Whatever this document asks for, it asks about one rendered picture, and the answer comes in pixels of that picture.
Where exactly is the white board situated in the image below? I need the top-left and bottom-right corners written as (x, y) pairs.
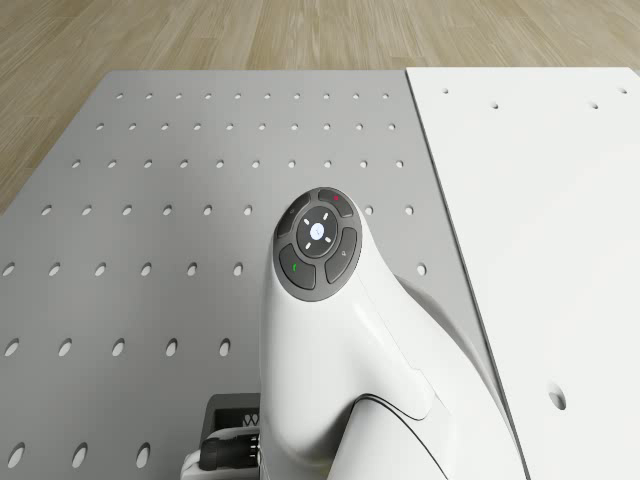
top-left (405, 65), bottom-right (640, 480)

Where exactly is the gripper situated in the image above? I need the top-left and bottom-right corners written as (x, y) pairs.
top-left (180, 392), bottom-right (263, 480)

